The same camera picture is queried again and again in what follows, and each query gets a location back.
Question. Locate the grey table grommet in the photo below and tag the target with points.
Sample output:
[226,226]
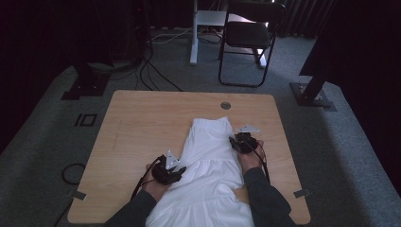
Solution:
[225,105]

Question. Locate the black stand with flat base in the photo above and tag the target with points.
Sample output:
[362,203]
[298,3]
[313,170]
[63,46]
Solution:
[86,85]

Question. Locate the black folding chair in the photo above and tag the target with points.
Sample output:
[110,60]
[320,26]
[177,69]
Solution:
[247,34]

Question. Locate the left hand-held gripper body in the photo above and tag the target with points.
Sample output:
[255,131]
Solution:
[162,173]

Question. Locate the dark curtain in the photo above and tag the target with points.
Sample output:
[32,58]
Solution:
[302,15]

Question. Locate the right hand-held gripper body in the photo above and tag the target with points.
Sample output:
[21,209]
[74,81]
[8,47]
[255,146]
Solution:
[247,143]

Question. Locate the person's left hand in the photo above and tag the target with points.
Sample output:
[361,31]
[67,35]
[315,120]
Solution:
[154,189]

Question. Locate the white desk frame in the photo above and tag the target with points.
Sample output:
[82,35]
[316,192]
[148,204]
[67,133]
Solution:
[194,38]

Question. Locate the person's right hand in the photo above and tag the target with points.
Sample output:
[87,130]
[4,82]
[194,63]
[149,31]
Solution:
[250,160]

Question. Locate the white skirt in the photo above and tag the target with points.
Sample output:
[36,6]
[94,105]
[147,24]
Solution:
[208,157]

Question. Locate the black slanted stand with base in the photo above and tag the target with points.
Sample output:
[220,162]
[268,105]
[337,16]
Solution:
[310,94]

